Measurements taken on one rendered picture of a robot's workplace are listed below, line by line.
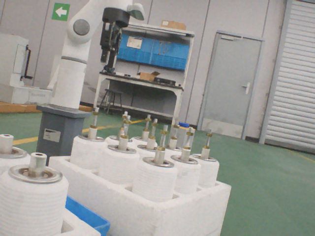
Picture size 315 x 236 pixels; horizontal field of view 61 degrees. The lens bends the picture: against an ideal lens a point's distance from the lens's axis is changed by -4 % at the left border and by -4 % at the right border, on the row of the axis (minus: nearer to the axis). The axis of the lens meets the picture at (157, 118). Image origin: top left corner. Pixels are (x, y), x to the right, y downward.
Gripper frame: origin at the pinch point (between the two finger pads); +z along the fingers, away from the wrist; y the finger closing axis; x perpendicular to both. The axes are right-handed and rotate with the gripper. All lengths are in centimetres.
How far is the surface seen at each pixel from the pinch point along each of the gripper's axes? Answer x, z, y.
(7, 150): -5.5, 21.3, 33.1
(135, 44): -81, -103, -506
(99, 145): 3.1, 22.9, 3.7
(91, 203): 6.1, 35.1, 13.6
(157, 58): -29, -81, -502
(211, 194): 35.3, 29.6, 3.5
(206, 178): 33.9, 26.8, -1.9
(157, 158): 19.2, 20.8, 14.3
